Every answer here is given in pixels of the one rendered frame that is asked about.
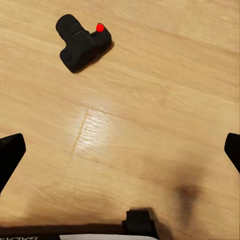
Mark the digital camera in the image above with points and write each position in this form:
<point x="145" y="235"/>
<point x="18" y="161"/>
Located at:
<point x="82" y="47"/>

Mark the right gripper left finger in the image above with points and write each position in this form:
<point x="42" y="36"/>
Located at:
<point x="12" y="149"/>

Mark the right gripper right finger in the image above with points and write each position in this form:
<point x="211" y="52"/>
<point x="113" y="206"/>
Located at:
<point x="232" y="149"/>

